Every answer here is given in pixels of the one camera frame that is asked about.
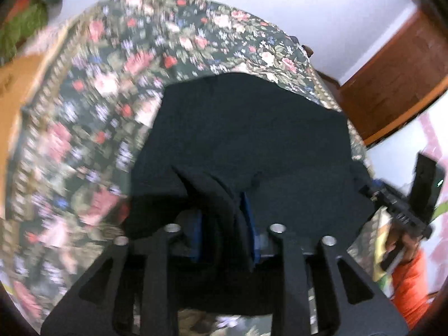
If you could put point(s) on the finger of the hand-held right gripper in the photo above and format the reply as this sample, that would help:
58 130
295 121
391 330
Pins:
375 189

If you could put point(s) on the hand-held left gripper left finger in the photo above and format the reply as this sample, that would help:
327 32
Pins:
196 241

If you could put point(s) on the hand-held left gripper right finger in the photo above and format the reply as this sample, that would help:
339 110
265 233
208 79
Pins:
253 245

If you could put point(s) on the black printed t-shirt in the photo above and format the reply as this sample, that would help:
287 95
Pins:
245 140

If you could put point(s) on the person's right hand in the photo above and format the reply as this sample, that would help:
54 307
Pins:
408 248

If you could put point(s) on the yellow green cloth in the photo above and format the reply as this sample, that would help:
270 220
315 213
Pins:
381 252

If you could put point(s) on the wooden bed footboard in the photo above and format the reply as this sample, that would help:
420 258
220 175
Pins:
307 50

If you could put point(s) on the floral blanket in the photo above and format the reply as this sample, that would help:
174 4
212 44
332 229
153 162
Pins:
105 77

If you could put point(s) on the green floral storage bag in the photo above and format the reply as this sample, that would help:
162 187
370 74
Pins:
24 24

